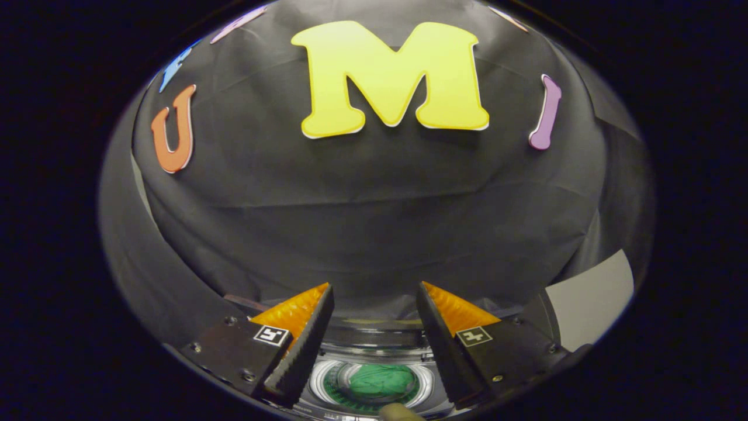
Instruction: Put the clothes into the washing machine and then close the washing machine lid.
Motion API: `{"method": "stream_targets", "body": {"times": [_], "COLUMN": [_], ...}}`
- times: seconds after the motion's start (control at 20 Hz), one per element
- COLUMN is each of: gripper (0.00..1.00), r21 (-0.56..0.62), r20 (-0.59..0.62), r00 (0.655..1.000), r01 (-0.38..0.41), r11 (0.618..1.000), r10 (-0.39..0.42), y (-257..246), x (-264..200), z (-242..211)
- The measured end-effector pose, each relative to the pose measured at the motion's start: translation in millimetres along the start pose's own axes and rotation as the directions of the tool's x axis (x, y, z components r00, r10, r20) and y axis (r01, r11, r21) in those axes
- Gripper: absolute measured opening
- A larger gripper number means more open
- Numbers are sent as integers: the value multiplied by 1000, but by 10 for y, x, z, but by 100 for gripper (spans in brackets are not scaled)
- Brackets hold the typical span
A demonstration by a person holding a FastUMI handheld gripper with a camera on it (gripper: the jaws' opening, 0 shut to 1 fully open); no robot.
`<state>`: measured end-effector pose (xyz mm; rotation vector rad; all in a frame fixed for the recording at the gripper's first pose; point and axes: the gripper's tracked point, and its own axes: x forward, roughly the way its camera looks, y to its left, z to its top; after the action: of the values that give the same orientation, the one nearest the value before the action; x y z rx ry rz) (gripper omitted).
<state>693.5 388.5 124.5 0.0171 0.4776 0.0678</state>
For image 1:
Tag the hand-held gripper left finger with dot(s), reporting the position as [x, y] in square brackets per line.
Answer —
[304, 351]

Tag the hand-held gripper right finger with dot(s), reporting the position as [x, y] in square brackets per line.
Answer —
[444, 351]

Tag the green shirt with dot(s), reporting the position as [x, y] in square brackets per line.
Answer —
[383, 380]

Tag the grey washing machine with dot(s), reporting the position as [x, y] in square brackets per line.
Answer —
[374, 409]

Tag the beige cabinet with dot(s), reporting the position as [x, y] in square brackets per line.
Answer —
[590, 298]

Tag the black backdrop cloth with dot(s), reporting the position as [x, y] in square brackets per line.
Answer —
[380, 204]

